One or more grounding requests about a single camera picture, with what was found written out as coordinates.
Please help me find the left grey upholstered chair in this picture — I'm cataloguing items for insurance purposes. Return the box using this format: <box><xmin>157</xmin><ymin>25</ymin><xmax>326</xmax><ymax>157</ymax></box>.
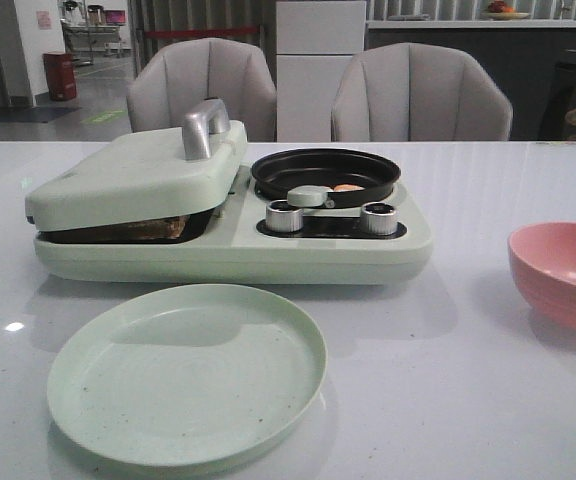
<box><xmin>127</xmin><ymin>38</ymin><xmax>277</xmax><ymax>142</ymax></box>

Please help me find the left silver control knob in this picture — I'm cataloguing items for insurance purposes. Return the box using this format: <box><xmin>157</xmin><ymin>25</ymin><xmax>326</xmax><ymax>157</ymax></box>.
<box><xmin>265</xmin><ymin>200</ymin><xmax>303</xmax><ymax>233</ymax></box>

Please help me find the fruit plate on counter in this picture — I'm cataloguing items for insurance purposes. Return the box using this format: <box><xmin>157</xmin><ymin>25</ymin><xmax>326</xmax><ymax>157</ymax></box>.
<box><xmin>481</xmin><ymin>0</ymin><xmax>530</xmax><ymax>21</ymax></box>

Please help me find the light green round plate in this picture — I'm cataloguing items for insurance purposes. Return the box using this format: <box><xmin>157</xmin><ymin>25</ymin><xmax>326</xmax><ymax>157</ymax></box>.
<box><xmin>47</xmin><ymin>284</ymin><xmax>327</xmax><ymax>475</ymax></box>

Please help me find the bread slice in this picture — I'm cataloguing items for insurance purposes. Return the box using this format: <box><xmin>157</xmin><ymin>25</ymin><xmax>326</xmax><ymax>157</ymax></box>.
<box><xmin>108</xmin><ymin>216</ymin><xmax>189</xmax><ymax>240</ymax></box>

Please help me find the white refrigerator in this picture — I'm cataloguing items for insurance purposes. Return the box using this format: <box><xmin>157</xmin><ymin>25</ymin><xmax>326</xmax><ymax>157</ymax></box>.
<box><xmin>276</xmin><ymin>1</ymin><xmax>367</xmax><ymax>142</ymax></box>

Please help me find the dark kitchen counter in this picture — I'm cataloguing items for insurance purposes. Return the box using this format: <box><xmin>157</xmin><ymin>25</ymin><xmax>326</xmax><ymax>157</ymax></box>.
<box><xmin>367</xmin><ymin>19</ymin><xmax>576</xmax><ymax>140</ymax></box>

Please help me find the green breakfast maker base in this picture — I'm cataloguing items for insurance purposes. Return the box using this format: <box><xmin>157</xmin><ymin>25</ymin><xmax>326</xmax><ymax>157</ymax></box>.
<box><xmin>34</xmin><ymin>166</ymin><xmax>433</xmax><ymax>285</ymax></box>

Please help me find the orange shrimp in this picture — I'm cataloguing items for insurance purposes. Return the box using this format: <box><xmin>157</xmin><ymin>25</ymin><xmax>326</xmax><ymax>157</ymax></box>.
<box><xmin>332</xmin><ymin>184</ymin><xmax>363</xmax><ymax>192</ymax></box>

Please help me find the grey upholstered chair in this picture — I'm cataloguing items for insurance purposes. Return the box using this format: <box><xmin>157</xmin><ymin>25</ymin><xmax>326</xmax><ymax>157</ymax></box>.
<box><xmin>331</xmin><ymin>43</ymin><xmax>513</xmax><ymax>142</ymax></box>
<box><xmin>127</xmin><ymin>38</ymin><xmax>277</xmax><ymax>142</ymax></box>

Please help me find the silver control knob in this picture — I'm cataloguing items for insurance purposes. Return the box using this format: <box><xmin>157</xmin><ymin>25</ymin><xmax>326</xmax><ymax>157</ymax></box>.
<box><xmin>265</xmin><ymin>200</ymin><xmax>303</xmax><ymax>233</ymax></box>
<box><xmin>359</xmin><ymin>202</ymin><xmax>398</xmax><ymax>236</ymax></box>

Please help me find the black round frying pan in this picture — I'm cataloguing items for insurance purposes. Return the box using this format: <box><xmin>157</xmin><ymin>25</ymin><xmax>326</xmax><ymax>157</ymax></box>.
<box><xmin>251</xmin><ymin>148</ymin><xmax>401</xmax><ymax>209</ymax></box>

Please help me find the pink bowl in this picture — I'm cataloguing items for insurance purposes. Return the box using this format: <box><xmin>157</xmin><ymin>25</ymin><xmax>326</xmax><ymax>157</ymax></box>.
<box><xmin>508</xmin><ymin>222</ymin><xmax>576</xmax><ymax>330</ymax></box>

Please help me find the right silver control knob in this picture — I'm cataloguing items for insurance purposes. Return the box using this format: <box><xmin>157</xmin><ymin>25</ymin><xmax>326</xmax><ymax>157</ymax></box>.
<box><xmin>359</xmin><ymin>202</ymin><xmax>398</xmax><ymax>236</ymax></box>

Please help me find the right grey upholstered chair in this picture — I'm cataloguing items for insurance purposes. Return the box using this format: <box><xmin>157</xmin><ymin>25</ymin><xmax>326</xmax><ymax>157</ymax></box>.
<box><xmin>331</xmin><ymin>43</ymin><xmax>513</xmax><ymax>142</ymax></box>

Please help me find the green breakfast maker lid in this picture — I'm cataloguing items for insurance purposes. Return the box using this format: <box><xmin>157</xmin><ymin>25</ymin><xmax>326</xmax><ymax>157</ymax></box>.
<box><xmin>25</xmin><ymin>120</ymin><xmax>247</xmax><ymax>232</ymax></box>

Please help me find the red bin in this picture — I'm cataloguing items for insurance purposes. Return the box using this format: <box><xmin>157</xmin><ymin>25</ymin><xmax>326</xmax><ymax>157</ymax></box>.
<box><xmin>43</xmin><ymin>52</ymin><xmax>77</xmax><ymax>101</ymax></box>

